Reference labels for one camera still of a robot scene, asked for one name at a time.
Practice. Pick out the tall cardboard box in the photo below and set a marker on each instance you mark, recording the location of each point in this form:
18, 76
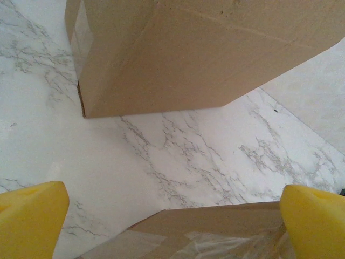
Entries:
188, 54

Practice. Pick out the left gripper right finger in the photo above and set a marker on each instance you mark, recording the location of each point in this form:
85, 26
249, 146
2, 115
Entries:
315, 224

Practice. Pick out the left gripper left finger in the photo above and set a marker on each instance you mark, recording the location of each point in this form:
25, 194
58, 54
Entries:
27, 221

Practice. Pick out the taped squat cardboard box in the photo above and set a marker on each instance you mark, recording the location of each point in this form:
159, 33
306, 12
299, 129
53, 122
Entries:
202, 224

